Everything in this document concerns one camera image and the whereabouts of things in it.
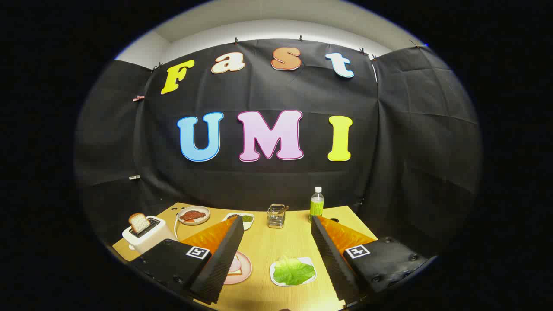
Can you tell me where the metal wire utensil holder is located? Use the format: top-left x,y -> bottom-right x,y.
267,204 -> 286,228

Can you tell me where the black backdrop cloth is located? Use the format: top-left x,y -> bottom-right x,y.
74,39 -> 482,260

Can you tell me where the round beige plate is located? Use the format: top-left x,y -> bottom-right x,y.
177,206 -> 211,226

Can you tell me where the white divided bean dish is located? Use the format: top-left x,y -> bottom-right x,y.
222,213 -> 255,231

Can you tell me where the round pink plate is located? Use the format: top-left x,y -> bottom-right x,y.
223,251 -> 252,285

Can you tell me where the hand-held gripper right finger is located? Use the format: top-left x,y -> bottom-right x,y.
310,215 -> 435,305

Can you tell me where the toast bread slice brown crust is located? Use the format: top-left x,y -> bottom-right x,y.
128,213 -> 151,235

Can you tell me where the cream white toaster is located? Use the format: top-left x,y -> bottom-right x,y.
122,215 -> 178,254

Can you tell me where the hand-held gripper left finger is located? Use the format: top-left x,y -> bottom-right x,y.
130,215 -> 245,305

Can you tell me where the green lettuce leaf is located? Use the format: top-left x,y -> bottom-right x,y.
273,256 -> 316,286

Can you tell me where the green drink bottle white cap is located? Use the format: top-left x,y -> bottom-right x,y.
309,187 -> 325,222

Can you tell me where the white leaf-shaped plate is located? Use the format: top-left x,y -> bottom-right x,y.
270,257 -> 317,287

